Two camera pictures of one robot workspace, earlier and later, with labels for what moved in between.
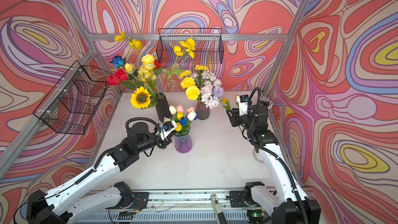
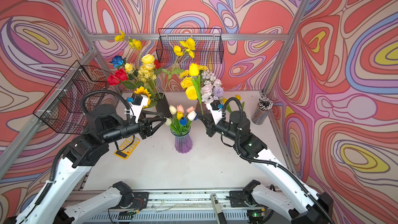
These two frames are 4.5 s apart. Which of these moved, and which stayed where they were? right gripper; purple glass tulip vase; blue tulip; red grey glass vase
Moved: right gripper
Stayed: purple glass tulip vase; blue tulip; red grey glass vase
